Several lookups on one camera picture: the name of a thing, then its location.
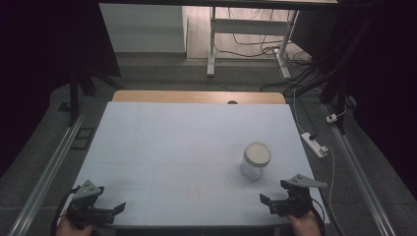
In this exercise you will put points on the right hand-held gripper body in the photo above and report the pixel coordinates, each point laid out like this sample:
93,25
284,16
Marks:
295,205

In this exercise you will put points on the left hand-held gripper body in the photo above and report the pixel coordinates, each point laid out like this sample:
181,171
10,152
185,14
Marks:
82,209

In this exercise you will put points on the clear glass jar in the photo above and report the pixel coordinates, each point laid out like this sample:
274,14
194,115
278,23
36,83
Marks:
251,168

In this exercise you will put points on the cream round jar lid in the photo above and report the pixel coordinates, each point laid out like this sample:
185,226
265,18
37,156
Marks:
257,154

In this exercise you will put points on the person's left hand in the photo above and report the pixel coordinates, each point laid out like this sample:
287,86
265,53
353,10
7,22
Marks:
70,230

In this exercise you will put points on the person's right hand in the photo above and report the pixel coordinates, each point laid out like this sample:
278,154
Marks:
305,226

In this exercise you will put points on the white power strip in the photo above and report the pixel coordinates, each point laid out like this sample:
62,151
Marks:
314,144

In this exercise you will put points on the white table cover board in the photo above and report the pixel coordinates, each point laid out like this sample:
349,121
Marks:
183,147

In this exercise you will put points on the small white adapter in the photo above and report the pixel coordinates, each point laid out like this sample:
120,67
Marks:
331,118

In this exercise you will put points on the black metal stand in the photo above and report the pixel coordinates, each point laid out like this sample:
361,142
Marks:
74,95
337,95

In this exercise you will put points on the wooden table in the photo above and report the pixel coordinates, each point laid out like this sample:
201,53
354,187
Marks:
183,97

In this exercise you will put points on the dark curtain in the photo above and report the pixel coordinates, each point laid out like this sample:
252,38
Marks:
387,82
39,65

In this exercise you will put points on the white-legged desk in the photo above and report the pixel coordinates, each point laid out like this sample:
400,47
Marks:
249,27

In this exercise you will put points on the aluminium rail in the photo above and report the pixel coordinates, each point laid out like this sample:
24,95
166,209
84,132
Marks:
49,170
360,177

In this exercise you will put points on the black rectangular floor frame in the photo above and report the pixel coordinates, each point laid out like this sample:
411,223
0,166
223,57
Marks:
83,138

